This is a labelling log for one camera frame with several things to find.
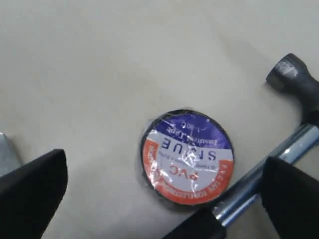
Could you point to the claw hammer black grip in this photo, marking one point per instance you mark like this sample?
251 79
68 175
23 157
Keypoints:
289 76

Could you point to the PVC insulating tape roll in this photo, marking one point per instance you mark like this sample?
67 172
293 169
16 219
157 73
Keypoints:
187 157

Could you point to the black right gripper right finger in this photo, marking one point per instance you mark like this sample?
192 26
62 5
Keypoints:
291 200

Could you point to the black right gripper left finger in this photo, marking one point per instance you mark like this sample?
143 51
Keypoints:
31 195

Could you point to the adjustable wrench black handle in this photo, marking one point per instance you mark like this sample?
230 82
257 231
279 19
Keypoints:
9 160

